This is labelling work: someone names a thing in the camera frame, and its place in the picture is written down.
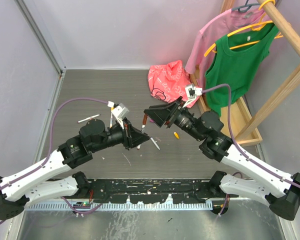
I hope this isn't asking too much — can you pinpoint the blue marker pen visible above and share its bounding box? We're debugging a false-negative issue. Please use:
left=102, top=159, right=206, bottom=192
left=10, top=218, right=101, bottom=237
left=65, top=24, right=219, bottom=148
left=150, top=137, right=161, bottom=151

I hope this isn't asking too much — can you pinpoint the brown pen cap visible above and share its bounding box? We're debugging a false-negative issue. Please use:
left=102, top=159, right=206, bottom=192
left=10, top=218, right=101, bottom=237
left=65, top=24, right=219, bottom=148
left=142, top=114, right=148, bottom=125

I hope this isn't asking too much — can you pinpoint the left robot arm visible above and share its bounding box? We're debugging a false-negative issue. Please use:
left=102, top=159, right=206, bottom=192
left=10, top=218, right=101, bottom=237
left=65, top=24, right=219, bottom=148
left=0, top=118, right=150, bottom=221

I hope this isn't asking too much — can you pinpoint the aluminium corner profile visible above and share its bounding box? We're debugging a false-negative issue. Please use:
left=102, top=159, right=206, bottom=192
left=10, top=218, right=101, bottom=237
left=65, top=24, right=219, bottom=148
left=14, top=0, right=67, bottom=76

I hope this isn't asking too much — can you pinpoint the brown marker pen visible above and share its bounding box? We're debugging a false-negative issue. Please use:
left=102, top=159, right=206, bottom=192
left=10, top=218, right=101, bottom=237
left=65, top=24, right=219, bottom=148
left=137, top=124, right=146, bottom=150

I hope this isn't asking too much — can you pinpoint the yellow pen cap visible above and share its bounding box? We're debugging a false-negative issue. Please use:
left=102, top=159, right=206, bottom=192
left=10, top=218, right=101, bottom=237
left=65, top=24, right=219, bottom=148
left=173, top=132, right=180, bottom=139

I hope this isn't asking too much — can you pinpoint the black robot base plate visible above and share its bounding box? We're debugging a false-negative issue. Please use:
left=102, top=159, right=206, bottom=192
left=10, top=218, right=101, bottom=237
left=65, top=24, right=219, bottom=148
left=61, top=177, right=238, bottom=205

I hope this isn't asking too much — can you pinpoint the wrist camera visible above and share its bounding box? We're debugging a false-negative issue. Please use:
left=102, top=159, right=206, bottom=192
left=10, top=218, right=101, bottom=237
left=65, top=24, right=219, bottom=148
left=111, top=103, right=130, bottom=129
left=182, top=83, right=203, bottom=108

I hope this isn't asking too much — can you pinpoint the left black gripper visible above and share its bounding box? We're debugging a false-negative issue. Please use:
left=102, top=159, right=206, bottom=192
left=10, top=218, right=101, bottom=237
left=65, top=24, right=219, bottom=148
left=91, top=116, right=150, bottom=153

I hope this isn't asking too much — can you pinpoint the white ballpoint pen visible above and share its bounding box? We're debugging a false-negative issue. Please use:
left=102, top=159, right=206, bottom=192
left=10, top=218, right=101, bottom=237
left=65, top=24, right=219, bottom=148
left=77, top=114, right=100, bottom=124

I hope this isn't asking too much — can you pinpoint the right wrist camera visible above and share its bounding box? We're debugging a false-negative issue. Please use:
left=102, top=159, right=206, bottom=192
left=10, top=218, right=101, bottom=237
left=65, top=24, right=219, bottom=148
left=182, top=83, right=203, bottom=108

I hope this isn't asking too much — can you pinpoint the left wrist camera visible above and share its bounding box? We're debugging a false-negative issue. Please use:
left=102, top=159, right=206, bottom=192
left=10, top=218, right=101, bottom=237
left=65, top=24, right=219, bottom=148
left=111, top=103, right=130, bottom=129

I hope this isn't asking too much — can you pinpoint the grey hanger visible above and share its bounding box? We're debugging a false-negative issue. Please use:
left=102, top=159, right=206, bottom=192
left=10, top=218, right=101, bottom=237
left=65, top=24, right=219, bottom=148
left=231, top=0, right=260, bottom=13

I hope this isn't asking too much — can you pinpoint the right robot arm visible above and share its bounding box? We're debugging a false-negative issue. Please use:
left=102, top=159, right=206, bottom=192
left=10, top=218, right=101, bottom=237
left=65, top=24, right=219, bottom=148
left=144, top=97, right=300, bottom=221

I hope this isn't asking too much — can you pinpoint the wooden clothes rack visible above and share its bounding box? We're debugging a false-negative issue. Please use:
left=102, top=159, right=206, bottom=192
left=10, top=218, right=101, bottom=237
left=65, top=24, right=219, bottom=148
left=189, top=0, right=300, bottom=147

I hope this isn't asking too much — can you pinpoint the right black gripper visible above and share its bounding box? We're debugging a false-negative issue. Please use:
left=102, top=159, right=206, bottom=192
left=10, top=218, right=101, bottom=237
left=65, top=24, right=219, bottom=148
left=144, top=96, right=205, bottom=142

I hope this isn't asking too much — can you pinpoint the pink t-shirt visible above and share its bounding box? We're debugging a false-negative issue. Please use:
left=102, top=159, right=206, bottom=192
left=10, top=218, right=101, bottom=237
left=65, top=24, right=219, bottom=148
left=184, top=6, right=270, bottom=88

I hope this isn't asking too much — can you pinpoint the white cable duct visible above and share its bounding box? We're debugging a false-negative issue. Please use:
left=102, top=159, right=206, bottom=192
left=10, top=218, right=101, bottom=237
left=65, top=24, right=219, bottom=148
left=25, top=200, right=213, bottom=212

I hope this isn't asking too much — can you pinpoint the yellow marker pen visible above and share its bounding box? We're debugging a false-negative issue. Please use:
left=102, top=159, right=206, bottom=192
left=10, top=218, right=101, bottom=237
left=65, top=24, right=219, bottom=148
left=109, top=107, right=114, bottom=128

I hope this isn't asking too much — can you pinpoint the green tank top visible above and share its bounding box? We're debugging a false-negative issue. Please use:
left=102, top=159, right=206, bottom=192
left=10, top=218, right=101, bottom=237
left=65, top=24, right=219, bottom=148
left=205, top=23, right=279, bottom=104

